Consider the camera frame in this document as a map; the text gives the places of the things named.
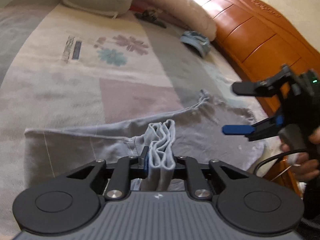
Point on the blue baseball cap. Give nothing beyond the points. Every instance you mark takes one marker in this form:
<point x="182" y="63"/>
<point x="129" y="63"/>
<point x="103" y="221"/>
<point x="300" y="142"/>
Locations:
<point x="197" y="41"/>

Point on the black phone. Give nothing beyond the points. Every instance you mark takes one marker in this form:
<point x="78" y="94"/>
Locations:
<point x="150" y="19"/>

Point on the orange red object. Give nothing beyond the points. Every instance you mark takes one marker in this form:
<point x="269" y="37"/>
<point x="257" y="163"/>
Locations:
<point x="138" y="8"/>

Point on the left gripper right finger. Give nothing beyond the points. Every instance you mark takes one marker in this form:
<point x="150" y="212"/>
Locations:
<point x="242" y="200"/>

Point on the person's right hand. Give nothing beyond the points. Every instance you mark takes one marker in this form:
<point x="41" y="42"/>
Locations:
<point x="304" y="169"/>

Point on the patchwork bed sheet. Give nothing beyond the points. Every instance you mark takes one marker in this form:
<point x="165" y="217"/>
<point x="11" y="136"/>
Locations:
<point x="73" y="86"/>

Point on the wooden headboard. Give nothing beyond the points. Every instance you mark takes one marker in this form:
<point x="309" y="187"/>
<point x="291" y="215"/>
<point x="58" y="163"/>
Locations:
<point x="257" y="40"/>

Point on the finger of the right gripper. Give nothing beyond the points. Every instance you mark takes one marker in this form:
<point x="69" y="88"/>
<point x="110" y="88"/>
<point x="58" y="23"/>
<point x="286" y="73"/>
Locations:
<point x="266" y="88"/>
<point x="266" y="128"/>

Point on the grey-blue pants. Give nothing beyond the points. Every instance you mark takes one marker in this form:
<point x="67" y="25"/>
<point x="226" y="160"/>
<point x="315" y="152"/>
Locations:
<point x="150" y="139"/>

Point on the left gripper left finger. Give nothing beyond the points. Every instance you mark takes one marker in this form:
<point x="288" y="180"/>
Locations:
<point x="72" y="200"/>

